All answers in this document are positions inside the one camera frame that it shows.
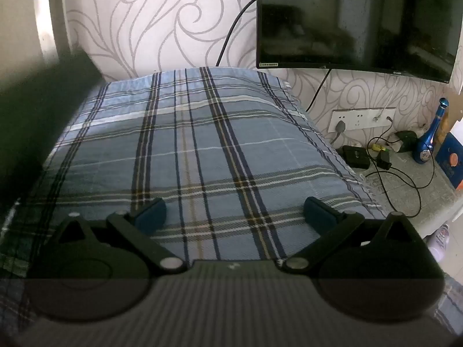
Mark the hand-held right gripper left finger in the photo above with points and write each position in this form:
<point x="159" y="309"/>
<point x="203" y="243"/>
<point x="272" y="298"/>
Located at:
<point x="150" y="217"/>

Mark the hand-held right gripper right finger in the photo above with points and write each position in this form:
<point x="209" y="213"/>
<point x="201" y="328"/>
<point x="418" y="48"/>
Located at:
<point x="318" y="215"/>

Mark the small black box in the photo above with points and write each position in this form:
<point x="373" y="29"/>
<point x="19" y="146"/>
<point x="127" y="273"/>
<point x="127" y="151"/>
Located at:
<point x="356" y="157"/>

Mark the marble top cabinet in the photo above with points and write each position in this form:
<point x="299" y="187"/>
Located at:
<point x="398" y="184"/>

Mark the black charger adapter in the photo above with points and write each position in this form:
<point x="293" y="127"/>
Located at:
<point x="383" y="159"/>

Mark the small yellow object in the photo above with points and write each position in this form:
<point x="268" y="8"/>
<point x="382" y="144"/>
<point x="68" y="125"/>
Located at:
<point x="378" y="147"/>

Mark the blue plaid bed sheet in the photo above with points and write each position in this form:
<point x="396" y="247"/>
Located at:
<point x="217" y="144"/>

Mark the dark green pouch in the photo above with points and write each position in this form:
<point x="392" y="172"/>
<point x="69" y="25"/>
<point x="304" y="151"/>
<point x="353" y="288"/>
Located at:
<point x="407" y="138"/>

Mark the blue glass bottle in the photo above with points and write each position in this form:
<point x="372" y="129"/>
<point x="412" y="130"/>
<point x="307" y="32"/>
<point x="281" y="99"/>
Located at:
<point x="425" y="148"/>

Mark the white plastic bottle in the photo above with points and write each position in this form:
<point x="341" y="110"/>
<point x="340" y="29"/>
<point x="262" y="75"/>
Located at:
<point x="442" y="240"/>

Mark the dark blurry object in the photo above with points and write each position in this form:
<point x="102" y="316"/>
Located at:
<point x="43" y="123"/>

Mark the blue and orange carton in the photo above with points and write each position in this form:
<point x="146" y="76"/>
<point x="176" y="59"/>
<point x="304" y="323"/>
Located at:
<point x="452" y="162"/>

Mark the orange packet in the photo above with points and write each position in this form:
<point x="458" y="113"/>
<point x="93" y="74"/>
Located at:
<point x="443" y="126"/>

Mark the black flat television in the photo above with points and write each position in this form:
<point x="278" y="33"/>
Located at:
<point x="343" y="25"/>

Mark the white wall socket panel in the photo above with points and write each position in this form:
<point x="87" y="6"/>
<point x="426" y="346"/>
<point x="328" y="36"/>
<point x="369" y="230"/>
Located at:
<point x="356" y="119"/>

